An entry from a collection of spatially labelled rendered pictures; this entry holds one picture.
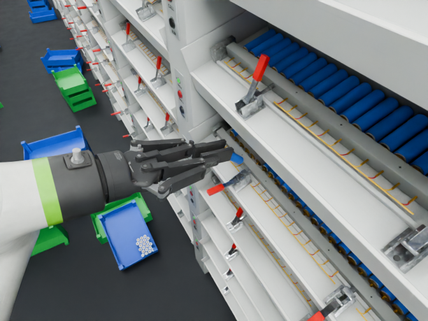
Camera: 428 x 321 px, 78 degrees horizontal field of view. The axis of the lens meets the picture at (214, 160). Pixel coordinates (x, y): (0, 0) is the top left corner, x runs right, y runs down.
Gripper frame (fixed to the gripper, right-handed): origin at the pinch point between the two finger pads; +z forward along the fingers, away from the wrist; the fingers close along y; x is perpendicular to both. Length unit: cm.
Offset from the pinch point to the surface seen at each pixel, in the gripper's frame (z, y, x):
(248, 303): 22, -15, 63
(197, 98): 2.8, 12.5, -4.3
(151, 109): 12, 55, 26
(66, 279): -29, 48, 115
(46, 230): -33, 74, 106
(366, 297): 8.2, -31.8, 3.9
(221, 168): 6.0, 2.3, 7.8
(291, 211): 8.6, -15.3, 3.6
